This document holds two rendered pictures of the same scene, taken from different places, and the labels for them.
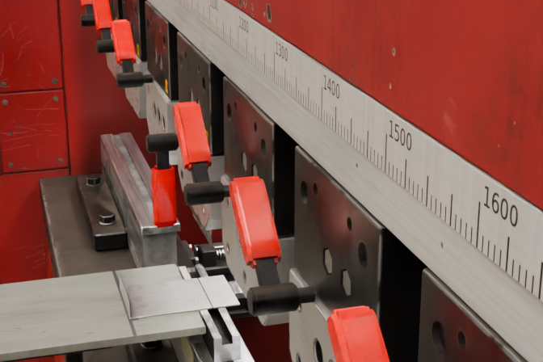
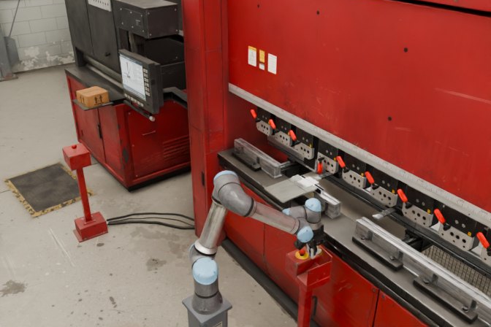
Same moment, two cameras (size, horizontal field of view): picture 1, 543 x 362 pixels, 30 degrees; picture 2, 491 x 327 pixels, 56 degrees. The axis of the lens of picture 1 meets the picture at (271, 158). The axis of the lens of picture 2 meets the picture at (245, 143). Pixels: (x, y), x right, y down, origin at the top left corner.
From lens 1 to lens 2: 189 cm
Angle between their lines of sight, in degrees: 19
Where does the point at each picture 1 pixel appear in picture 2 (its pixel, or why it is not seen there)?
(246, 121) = (355, 160)
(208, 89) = (337, 152)
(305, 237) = (376, 179)
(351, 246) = (390, 181)
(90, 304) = (291, 187)
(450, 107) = (413, 170)
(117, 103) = (235, 130)
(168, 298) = (305, 183)
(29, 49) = (216, 120)
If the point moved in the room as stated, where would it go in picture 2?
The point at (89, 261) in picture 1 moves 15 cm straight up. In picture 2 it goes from (256, 174) to (256, 155)
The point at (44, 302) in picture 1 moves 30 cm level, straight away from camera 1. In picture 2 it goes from (283, 188) to (255, 167)
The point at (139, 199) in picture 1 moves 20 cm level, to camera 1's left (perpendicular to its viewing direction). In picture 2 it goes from (267, 159) to (238, 163)
